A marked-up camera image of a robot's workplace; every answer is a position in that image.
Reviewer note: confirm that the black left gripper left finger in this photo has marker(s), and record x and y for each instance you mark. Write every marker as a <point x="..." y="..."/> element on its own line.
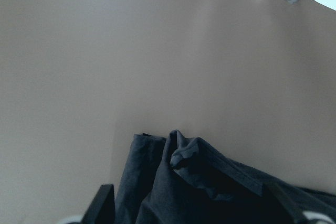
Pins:
<point x="102" y="207"/>

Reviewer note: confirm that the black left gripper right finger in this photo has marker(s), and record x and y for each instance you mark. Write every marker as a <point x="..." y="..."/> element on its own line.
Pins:
<point x="280" y="208"/>

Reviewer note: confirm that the black t-shirt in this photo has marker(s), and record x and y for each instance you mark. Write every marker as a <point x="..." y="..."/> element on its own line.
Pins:
<point x="176" y="179"/>

